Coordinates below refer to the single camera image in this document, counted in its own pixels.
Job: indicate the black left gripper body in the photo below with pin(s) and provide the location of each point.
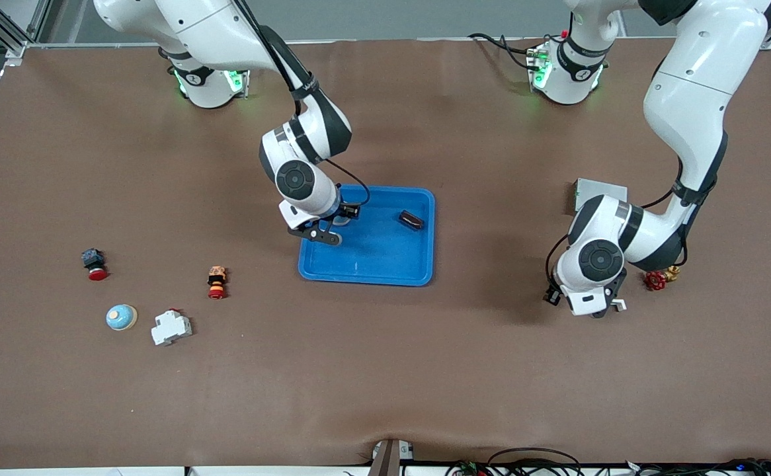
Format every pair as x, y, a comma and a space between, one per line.
552, 295

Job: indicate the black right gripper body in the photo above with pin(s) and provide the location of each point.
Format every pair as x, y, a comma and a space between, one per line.
349, 211

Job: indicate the blue service bell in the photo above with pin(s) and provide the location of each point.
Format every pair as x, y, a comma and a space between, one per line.
341, 222
121, 317

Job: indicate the dark brown electrolytic capacitor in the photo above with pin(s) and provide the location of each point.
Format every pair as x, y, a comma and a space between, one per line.
411, 220

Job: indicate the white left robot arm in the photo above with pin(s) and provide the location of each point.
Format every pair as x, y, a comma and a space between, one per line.
689, 86

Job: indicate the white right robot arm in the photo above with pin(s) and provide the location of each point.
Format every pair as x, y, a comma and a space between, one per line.
299, 178

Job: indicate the blue plastic tray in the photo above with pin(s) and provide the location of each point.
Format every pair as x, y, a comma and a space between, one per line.
385, 258

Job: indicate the red handwheel brass valve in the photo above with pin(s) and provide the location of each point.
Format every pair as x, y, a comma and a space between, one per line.
655, 281

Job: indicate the grey metal box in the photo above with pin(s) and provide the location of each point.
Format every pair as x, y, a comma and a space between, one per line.
598, 188

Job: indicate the orange yellow emergency stop button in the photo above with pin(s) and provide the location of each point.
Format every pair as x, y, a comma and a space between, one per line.
217, 282

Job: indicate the brown table cover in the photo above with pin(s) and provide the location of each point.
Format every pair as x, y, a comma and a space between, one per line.
385, 370

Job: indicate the white circuit breaker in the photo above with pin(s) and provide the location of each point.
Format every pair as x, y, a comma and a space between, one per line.
171, 328

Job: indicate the white curved plastic bracket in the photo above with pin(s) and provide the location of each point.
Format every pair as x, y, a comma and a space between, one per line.
620, 305

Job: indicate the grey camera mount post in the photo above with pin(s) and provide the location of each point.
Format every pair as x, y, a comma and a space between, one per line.
389, 457

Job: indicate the red pushbutton switch black body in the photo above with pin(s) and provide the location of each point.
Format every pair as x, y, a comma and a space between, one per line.
95, 264

